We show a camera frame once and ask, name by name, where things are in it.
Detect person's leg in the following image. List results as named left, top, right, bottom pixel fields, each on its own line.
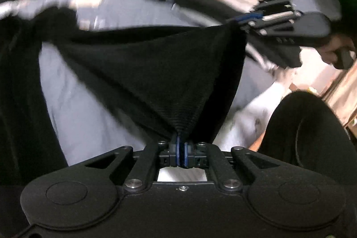
left=258, top=91, right=352, bottom=172

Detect black drawstring pants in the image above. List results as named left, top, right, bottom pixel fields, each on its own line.
left=0, top=0, right=303, bottom=188

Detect person's right hand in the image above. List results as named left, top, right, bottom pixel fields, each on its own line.
left=318, top=33, right=357, bottom=66

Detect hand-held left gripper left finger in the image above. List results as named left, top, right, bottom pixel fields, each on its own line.
left=82, top=135, right=181, bottom=194

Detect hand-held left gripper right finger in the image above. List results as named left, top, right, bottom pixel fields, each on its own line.
left=181, top=135, right=282, bottom=194

